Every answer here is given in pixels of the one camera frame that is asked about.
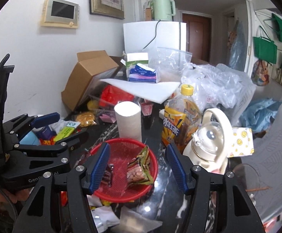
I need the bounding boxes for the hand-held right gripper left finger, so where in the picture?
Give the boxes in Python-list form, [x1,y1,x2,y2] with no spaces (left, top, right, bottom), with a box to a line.
[12,142,111,233]

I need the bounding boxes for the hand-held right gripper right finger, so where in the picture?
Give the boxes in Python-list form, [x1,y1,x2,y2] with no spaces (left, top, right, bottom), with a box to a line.
[166,143,265,233]

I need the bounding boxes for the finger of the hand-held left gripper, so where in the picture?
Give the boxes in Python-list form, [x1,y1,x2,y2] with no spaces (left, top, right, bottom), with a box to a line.
[12,130,89,164]
[3,112,60,139]

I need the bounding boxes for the dark striped snack packet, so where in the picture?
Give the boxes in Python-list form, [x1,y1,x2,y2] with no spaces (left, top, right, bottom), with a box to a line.
[102,164,115,187]

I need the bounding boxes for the red plastic basket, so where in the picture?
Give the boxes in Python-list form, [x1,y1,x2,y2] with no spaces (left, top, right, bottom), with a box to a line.
[89,138,159,202]

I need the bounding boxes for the green orange snack packet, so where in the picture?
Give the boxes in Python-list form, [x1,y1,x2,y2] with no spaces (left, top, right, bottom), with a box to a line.
[127,145,155,187]

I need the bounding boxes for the silver snack packet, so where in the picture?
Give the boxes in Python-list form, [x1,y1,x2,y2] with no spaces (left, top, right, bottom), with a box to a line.
[91,205,120,228]

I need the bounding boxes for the person's left hand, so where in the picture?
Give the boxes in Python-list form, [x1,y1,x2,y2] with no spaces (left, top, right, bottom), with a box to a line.
[0,188,33,214]

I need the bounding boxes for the red gold print snack packet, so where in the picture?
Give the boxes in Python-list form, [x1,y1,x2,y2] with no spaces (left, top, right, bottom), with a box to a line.
[38,138,56,146]

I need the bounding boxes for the white green patterned packet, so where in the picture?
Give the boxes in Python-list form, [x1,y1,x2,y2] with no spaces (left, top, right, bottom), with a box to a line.
[49,119,67,133]

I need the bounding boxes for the light blue round device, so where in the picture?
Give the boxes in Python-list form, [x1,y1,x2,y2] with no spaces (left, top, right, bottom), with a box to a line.
[19,130,40,146]

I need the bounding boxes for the lime green snack packet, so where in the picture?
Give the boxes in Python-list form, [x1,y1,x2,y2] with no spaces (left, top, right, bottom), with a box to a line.
[53,121,81,143]

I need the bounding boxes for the yellow noodle snack bag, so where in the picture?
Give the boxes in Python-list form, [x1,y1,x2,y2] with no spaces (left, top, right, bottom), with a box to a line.
[73,111,98,128]

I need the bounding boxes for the cream insulated water bottle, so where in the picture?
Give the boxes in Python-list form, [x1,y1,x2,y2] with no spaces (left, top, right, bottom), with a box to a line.
[183,108,234,174]

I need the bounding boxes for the iced tea bottle yellow cap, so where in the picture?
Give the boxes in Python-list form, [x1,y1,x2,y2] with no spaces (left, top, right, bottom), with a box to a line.
[162,84,204,152]

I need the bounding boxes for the yellow lemon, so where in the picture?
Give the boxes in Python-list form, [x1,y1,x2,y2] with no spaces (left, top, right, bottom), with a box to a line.
[87,99,100,110]

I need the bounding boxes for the pink paper packet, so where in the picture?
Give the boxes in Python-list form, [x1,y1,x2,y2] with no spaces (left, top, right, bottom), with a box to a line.
[99,113,118,125]

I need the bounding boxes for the brown cardboard box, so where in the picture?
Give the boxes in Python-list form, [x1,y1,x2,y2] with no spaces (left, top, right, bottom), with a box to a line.
[61,50,123,112]

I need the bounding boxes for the white toilet paper roll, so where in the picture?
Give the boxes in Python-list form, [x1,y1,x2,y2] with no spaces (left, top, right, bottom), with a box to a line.
[114,101,142,142]

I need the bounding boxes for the clear plastic tray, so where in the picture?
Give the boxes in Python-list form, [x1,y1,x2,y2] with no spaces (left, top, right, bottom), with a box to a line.
[88,93,141,124]

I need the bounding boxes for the red paper cup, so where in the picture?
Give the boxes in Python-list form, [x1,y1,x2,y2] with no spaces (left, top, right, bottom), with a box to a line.
[140,101,154,117]

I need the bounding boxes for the smiley print paper bag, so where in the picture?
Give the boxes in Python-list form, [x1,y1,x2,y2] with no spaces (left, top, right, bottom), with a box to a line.
[228,127,255,158]

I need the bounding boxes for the large red snack bag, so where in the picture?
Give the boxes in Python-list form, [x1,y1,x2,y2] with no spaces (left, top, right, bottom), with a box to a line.
[100,84,135,108]

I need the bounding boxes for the white foam sheet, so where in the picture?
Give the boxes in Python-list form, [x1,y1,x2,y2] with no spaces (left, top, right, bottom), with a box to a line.
[99,78,181,104]

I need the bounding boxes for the crumpled clear plastic bags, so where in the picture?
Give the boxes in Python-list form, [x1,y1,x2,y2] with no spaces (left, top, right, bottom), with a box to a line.
[181,63,256,110]

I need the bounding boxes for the blue plastic bag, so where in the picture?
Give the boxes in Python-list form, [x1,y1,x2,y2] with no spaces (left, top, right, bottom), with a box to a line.
[240,98,282,133]

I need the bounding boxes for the blue tissue pack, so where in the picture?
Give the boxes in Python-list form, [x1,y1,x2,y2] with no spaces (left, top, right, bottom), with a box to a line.
[128,63,164,83]

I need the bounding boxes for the clear zip bag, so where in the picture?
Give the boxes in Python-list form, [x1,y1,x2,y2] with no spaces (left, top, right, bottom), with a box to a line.
[148,47,193,82]

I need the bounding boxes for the green white carton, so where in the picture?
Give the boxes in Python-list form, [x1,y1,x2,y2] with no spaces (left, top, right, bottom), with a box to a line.
[125,52,149,78]

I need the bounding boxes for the white refrigerator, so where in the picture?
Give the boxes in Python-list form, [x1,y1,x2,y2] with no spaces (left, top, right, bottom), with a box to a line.
[123,21,187,54]

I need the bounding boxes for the floral cloth bag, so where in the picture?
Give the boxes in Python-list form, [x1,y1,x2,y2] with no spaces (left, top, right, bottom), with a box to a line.
[251,59,271,87]

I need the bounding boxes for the brown door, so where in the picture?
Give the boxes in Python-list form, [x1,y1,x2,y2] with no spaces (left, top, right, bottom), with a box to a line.
[182,13,212,62]

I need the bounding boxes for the hanging blue plastic cover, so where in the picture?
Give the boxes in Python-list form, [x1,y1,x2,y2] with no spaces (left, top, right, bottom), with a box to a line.
[228,19,249,70]

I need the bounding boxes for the large green tote bag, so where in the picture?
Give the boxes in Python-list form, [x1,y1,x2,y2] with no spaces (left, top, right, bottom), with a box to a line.
[253,25,278,65]

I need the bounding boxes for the green electric kettle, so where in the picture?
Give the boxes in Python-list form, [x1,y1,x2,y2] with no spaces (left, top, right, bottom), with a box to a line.
[144,0,176,22]

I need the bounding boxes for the wall intercom panel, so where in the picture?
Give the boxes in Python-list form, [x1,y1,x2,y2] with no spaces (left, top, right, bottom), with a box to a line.
[40,0,80,29]

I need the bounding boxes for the black power cable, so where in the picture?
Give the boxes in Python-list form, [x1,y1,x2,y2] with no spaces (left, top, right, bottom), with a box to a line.
[143,21,161,50]

